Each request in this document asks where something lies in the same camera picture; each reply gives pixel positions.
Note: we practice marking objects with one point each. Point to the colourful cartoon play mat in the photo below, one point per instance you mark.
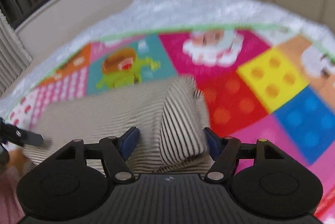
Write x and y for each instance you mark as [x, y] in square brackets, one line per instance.
[258, 82]

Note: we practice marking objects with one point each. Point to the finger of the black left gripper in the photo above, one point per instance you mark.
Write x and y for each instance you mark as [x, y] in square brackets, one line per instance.
[22, 137]

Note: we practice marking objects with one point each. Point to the white pleated curtain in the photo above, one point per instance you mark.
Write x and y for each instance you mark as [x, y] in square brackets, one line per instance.
[14, 57]

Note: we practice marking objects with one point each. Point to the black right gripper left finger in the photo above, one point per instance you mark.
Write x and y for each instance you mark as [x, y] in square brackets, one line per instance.
[98, 163]

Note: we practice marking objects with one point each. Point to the beige striped knit garment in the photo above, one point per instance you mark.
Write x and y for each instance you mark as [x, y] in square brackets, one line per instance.
[170, 114]

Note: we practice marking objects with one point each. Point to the white quilted bed cover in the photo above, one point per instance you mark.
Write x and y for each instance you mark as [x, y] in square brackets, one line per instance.
[148, 15]

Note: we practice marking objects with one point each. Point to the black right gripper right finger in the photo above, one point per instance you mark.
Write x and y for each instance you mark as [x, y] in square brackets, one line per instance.
[226, 152]

